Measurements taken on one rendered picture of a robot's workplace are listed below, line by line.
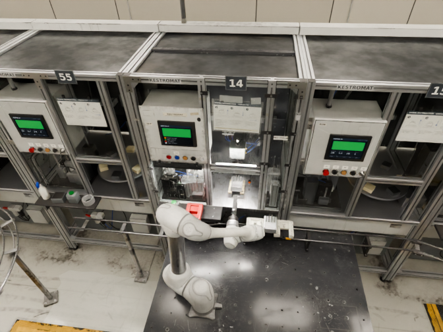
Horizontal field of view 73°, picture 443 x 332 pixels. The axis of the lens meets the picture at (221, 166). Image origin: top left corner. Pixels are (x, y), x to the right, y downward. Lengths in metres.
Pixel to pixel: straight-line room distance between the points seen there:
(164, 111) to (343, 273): 1.76
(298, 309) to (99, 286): 1.94
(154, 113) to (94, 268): 2.00
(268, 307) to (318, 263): 0.54
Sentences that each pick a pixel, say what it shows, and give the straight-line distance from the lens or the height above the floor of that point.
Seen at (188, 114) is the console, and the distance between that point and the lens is 1.97.
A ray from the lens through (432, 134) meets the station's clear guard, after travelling 2.24.
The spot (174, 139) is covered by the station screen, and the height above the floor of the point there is 1.60.
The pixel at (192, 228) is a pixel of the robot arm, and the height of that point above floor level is 1.53.
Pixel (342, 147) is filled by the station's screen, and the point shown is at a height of 1.61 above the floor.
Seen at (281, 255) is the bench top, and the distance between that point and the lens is 2.54.
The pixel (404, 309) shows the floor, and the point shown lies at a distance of 3.44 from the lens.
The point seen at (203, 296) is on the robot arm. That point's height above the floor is 0.93.
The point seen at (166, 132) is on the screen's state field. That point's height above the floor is 1.65.
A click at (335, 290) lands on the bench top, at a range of 2.49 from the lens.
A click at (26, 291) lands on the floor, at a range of 3.69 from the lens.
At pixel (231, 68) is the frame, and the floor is 2.01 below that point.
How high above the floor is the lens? 2.81
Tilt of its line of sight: 41 degrees down
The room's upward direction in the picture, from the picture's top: 2 degrees counter-clockwise
